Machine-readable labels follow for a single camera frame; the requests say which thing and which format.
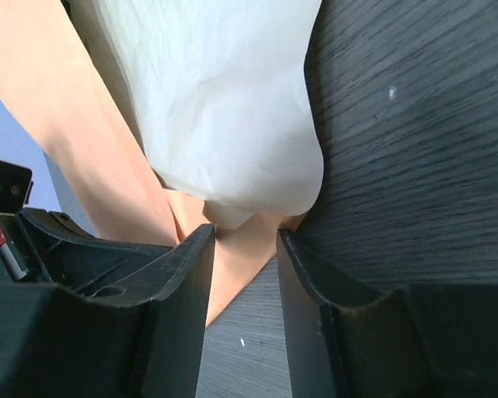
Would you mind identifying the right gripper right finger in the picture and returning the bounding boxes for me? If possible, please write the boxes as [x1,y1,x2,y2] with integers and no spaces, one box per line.
[276,230,498,397]

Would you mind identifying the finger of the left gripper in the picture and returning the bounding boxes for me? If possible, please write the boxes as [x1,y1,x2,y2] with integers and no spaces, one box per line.
[16,208,171,296]

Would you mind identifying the orange beige wrapping paper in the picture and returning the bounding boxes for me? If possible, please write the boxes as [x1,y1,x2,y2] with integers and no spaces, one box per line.
[0,1,324,322]

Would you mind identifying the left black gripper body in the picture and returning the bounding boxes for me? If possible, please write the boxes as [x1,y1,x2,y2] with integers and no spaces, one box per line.
[0,209,50,284]

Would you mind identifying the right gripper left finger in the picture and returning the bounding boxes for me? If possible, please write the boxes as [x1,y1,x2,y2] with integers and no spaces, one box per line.
[0,224,214,397]

